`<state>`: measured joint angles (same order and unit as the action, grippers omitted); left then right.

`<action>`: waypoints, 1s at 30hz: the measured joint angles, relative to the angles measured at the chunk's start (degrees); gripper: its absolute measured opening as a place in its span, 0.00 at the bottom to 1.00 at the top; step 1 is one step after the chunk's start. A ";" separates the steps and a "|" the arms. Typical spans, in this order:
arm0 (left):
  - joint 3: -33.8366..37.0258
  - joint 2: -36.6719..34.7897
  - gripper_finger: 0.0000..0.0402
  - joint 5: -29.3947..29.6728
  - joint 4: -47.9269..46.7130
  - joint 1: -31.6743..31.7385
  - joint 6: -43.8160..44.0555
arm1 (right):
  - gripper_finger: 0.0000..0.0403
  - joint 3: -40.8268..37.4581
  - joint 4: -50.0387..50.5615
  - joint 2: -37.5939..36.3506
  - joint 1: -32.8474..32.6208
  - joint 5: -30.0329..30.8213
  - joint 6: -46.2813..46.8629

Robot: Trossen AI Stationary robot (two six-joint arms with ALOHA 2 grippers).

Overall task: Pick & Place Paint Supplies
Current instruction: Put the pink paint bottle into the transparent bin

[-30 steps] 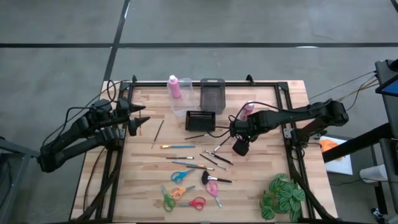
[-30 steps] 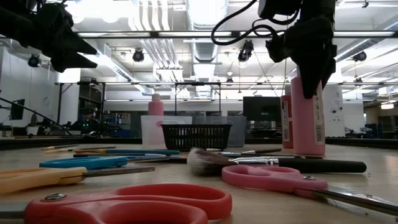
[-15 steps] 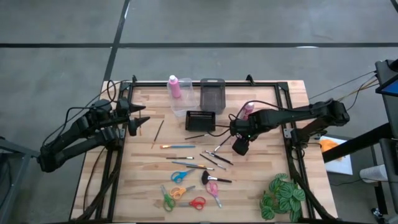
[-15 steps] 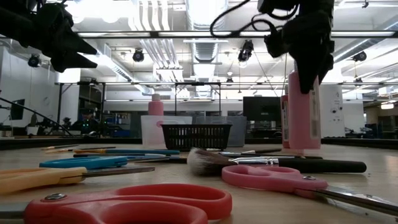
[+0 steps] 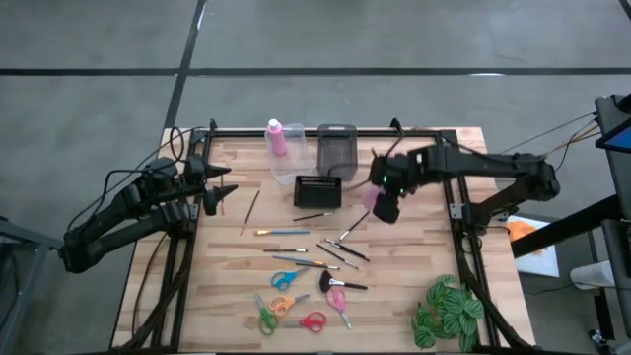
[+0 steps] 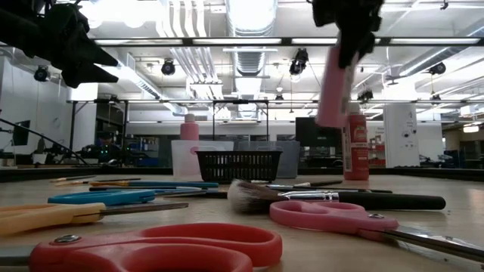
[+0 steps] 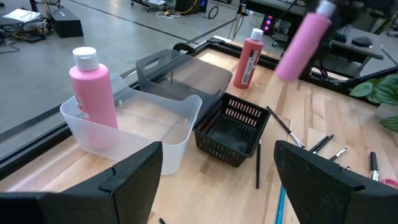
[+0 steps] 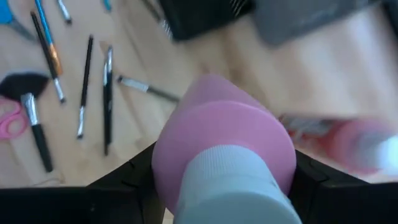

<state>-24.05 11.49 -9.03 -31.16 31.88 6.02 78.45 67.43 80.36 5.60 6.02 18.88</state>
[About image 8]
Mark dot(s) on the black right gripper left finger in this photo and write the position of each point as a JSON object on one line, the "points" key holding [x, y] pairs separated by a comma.
{"points": [[77, 205]]}

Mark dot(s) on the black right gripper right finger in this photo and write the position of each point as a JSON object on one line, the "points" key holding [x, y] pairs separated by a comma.
{"points": [[342, 202]]}

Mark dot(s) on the red paint bottle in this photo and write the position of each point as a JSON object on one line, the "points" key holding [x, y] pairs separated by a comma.
{"points": [[342, 146]]}

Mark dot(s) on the pink paint bottle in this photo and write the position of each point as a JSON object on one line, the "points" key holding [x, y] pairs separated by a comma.
{"points": [[224, 133]]}

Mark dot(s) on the grey translucent plastic bin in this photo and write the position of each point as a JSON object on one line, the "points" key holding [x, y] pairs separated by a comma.
{"points": [[311, 21]]}

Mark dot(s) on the black mesh plastic basket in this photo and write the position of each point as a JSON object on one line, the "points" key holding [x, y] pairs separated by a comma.
{"points": [[202, 18]]}

